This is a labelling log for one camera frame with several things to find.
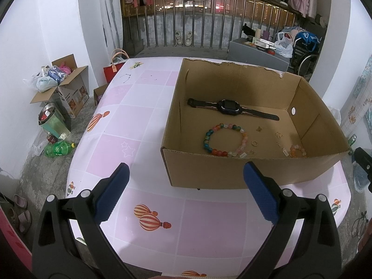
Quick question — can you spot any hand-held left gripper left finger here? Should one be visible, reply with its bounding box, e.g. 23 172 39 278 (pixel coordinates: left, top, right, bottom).
31 163 137 279

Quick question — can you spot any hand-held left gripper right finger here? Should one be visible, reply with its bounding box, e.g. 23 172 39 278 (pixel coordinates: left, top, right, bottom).
238 161 342 279

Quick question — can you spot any brown cardboard box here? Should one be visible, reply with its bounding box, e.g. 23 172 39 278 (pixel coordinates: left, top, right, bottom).
161 58 352 189

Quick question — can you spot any orange bead bracelet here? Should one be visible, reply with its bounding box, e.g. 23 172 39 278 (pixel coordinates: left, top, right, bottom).
289 144 306 158

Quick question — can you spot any multicolour bead bracelet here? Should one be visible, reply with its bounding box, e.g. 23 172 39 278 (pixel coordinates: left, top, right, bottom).
203 123 249 157

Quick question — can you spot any black smartwatch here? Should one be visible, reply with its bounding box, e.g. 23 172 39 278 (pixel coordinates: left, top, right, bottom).
187 98 280 121

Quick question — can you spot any pale blue plastic bag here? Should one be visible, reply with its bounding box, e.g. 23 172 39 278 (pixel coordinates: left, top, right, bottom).
353 163 371 194

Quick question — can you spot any white floral roll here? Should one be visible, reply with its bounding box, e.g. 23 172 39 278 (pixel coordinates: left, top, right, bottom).
341 93 372 140

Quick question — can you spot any green plastic bottle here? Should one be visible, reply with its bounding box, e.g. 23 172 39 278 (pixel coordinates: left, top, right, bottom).
44 140 76 157

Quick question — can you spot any teal floral cloth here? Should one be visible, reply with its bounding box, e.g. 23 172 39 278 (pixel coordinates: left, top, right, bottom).
353 74 372 102

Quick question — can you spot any green lidded bucket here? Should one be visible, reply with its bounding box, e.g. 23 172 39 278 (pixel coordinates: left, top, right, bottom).
38 102 72 140

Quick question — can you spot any pink slipper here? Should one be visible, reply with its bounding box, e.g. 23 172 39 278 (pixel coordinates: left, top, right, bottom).
13 195 28 210
7 208 32 234

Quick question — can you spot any small brown carton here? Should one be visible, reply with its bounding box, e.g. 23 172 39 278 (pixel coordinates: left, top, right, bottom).
93 84 109 106

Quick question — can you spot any printed open carton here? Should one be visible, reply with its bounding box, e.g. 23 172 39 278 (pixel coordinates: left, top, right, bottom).
30 54 90 119

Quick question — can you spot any wheelchair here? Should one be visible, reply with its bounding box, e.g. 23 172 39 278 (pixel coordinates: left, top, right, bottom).
291 46 320 77

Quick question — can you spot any pink red panel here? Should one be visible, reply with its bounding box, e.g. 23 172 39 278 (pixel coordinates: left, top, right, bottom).
0 206 32 279

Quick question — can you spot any red tote bag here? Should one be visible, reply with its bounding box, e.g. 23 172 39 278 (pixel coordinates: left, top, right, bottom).
103 49 130 83

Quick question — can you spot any blue white plastic bag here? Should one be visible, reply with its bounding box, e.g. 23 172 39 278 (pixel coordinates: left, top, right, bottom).
48 67 69 83

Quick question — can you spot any white printed plastic bag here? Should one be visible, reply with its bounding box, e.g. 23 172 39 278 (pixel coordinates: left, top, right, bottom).
31 67 59 90

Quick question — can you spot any grey cabinet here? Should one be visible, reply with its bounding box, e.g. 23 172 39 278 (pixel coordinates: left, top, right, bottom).
227 38 291 72

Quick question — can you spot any grey white curtain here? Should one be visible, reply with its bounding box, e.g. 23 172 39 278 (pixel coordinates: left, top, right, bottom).
97 0 124 56

